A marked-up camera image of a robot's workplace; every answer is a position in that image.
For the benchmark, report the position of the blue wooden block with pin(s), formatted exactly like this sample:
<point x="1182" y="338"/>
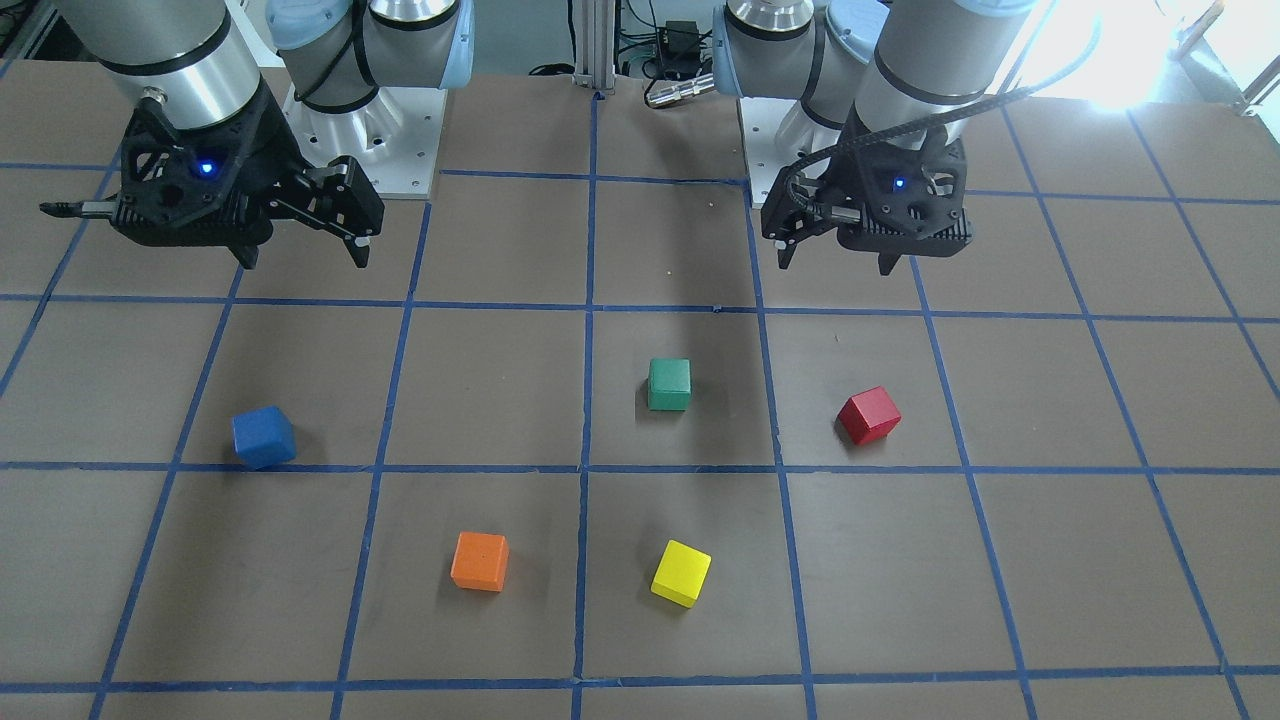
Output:
<point x="263" y="437"/>

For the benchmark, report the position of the green wooden block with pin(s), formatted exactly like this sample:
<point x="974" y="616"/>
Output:
<point x="669" y="384"/>

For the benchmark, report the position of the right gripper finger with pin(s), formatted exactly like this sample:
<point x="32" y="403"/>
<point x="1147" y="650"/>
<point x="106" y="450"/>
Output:
<point x="338" y="199"/>
<point x="246" y="253"/>

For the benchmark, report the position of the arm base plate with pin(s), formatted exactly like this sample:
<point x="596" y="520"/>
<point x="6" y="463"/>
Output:
<point x="776" y="133"/>
<point x="395" y="138"/>

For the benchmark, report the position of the aluminium frame post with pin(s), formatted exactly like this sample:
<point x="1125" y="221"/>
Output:
<point x="595" y="42"/>

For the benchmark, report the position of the yellow wooden block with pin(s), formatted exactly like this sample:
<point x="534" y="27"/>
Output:
<point x="681" y="574"/>

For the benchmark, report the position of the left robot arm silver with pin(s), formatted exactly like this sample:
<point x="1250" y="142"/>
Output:
<point x="895" y="83"/>

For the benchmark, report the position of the orange wooden block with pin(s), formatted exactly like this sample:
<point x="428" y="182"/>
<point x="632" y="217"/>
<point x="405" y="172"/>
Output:
<point x="480" y="561"/>

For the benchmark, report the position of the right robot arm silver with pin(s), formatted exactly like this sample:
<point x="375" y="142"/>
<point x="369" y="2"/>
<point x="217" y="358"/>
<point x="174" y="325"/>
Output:
<point x="338" y="53"/>

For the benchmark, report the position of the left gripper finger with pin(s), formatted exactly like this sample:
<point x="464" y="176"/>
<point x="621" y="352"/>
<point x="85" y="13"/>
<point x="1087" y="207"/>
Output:
<point x="886" y="262"/>
<point x="787" y="224"/>

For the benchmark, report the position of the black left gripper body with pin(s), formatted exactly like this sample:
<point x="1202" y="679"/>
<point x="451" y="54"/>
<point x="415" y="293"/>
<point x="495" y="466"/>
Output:
<point x="838" y="170"/>

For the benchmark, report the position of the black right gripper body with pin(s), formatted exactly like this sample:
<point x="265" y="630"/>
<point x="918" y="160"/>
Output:
<point x="268" y="150"/>

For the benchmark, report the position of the red wooden block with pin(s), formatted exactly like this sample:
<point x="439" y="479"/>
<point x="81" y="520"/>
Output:
<point x="869" y="415"/>

